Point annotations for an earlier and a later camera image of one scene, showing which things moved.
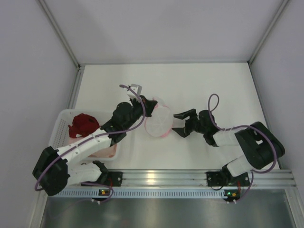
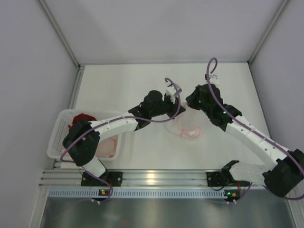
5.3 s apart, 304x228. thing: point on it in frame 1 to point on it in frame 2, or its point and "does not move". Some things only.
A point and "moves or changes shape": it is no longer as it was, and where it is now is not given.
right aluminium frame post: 280,9 does not move
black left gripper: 147,106 to 173,107
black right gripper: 191,123 to 193,98
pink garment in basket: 109,152 does not move
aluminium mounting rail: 275,178 does not move
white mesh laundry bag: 160,122 moves or changes shape
